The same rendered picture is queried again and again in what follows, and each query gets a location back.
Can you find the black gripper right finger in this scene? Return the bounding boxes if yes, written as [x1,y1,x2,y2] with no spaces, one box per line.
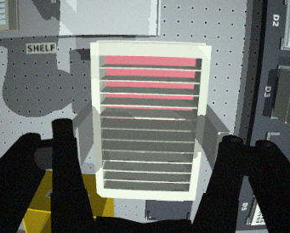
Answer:
[189,105,290,233]

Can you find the white multi-trough reservoir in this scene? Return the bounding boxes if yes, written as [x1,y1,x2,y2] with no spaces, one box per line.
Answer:
[0,0,20,32]

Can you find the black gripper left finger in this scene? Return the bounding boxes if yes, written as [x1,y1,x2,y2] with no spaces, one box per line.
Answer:
[0,100,98,233]

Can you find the yellow waste bin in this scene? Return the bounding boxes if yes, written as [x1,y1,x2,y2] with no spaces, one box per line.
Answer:
[23,171,114,233]

